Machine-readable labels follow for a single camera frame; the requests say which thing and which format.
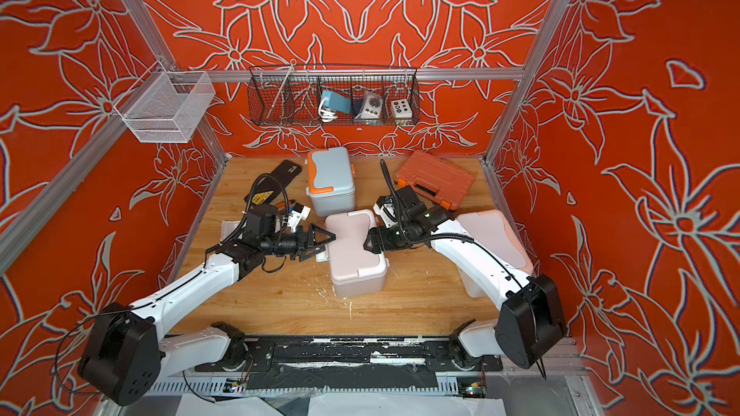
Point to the white wire mesh basket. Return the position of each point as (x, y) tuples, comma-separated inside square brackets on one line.
[(162, 111)]

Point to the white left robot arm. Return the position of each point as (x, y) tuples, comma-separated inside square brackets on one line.
[(130, 347)]

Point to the beige button box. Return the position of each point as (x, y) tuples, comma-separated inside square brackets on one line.
[(401, 111)]

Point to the aluminium frame post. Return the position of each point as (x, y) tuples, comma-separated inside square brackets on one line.
[(536, 56), (165, 61)]

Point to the aluminium left side rail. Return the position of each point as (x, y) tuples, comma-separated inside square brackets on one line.
[(21, 228)]

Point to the aluminium frame post right rear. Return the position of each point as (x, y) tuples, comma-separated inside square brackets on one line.
[(536, 56)]

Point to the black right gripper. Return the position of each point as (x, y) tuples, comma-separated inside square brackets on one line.
[(374, 233)]

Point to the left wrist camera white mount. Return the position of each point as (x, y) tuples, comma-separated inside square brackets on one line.
[(296, 214)]

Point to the white round-dial device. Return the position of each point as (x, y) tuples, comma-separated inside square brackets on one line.
[(370, 108)]

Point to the orange plastic tool case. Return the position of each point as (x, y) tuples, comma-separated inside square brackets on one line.
[(436, 179)]

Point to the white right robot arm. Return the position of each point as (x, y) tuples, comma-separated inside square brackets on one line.
[(530, 318)]

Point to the aluminium frame post left rear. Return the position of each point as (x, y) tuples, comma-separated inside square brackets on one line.
[(165, 61)]

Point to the black wire wall basket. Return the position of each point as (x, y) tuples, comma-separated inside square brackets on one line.
[(289, 95)]

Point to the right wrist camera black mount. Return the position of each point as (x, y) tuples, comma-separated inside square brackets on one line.
[(406, 216)]

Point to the black tool case yellow label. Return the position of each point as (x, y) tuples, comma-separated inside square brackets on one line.
[(267, 190)]

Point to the grey first aid box orange handle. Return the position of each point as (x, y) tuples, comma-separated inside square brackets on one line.
[(331, 185)]

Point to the blue device with white cable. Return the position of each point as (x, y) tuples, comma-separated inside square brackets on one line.
[(332, 105)]

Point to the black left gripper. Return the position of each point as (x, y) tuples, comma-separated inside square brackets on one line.
[(310, 242)]

